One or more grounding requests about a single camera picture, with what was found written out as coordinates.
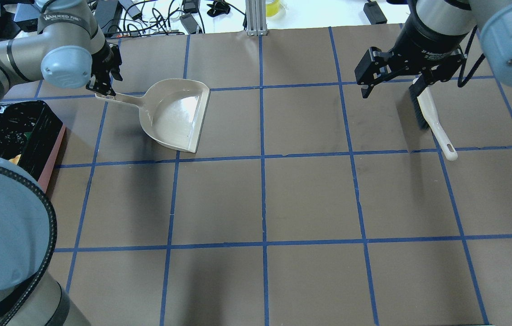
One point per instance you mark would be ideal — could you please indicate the aluminium frame post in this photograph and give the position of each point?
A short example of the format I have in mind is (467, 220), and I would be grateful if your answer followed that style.
(255, 17)

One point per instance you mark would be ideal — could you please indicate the brown potato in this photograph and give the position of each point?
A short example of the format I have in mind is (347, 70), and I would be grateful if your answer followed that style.
(15, 160)

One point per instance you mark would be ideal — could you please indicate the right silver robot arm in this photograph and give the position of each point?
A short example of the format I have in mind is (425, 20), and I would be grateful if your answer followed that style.
(489, 20)

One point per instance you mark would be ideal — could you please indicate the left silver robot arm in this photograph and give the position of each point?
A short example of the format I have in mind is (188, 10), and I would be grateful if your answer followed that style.
(69, 50)

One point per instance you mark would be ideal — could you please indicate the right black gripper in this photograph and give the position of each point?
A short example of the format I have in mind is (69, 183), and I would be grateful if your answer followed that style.
(428, 44)

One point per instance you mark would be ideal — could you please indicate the yellow tape roll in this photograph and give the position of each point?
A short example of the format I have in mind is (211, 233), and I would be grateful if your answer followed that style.
(274, 8)

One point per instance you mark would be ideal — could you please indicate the beige plastic dustpan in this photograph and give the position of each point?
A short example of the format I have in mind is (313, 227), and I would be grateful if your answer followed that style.
(171, 112)

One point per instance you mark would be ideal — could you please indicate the black trash bag bin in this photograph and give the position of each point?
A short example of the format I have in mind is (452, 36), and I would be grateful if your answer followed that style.
(29, 128)

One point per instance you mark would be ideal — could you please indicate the pink tray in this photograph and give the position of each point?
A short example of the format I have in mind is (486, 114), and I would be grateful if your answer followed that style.
(47, 171)

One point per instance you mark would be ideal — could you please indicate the black power adapter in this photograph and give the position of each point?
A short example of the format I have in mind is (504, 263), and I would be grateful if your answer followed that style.
(374, 13)

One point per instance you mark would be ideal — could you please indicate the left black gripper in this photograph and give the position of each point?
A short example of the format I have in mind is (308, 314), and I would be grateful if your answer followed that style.
(103, 64)

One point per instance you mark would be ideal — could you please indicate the beige hand brush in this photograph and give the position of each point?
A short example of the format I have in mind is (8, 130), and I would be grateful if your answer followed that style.
(427, 117)

